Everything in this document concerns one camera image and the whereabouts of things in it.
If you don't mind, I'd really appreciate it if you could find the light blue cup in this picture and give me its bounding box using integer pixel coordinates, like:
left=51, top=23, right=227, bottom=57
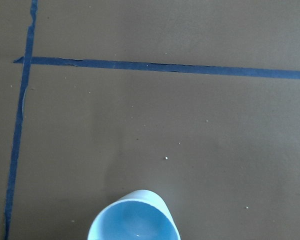
left=87, top=189, right=181, bottom=240

